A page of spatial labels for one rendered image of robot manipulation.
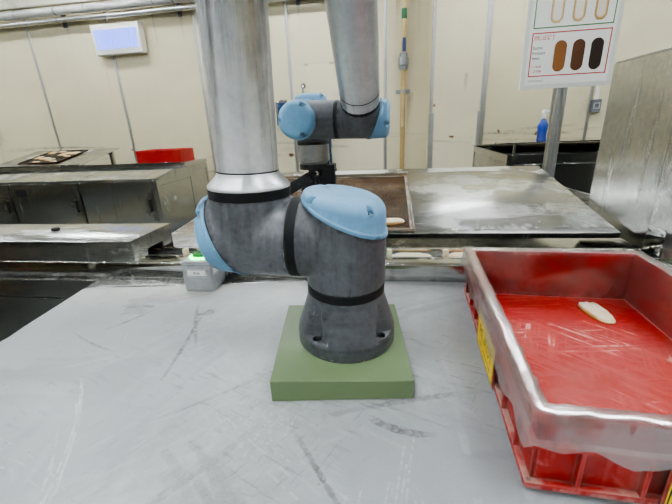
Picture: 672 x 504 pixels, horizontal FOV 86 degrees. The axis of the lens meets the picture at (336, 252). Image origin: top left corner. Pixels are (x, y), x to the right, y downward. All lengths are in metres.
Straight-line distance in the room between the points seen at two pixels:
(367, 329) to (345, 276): 0.09
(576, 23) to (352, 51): 1.29
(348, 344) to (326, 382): 0.06
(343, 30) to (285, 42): 4.22
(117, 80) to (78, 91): 0.59
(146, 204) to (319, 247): 3.25
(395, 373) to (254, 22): 0.47
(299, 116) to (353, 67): 0.16
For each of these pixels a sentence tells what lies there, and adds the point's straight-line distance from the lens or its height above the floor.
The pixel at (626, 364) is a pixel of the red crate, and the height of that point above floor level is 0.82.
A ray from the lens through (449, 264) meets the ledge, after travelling 0.87.
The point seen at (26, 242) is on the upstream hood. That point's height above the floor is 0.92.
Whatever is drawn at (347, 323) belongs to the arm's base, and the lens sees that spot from 0.51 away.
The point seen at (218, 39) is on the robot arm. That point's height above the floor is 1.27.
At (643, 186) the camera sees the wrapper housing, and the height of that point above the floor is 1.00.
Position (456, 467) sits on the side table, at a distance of 0.47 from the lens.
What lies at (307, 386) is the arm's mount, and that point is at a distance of 0.52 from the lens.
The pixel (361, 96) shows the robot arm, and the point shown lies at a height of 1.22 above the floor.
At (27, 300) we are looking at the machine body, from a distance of 1.36.
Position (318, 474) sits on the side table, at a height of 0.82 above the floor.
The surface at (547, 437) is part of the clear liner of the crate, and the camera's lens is 0.41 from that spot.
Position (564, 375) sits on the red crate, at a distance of 0.64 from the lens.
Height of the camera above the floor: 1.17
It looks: 19 degrees down
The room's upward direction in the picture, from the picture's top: 3 degrees counter-clockwise
